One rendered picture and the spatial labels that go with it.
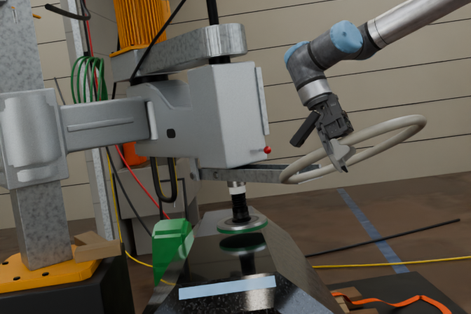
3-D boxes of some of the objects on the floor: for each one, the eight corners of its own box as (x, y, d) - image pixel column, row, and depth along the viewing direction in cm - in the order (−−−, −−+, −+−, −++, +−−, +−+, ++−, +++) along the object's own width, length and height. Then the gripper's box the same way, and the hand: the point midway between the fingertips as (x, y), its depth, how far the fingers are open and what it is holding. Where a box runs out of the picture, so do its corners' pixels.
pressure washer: (166, 291, 394) (149, 180, 387) (209, 288, 386) (193, 176, 380) (150, 310, 360) (131, 190, 353) (197, 308, 352) (179, 185, 345)
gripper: (328, 90, 136) (360, 162, 131) (340, 95, 147) (371, 163, 142) (300, 104, 140) (331, 175, 135) (314, 108, 151) (343, 175, 146)
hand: (340, 169), depth 140 cm, fingers closed on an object, 5 cm apart
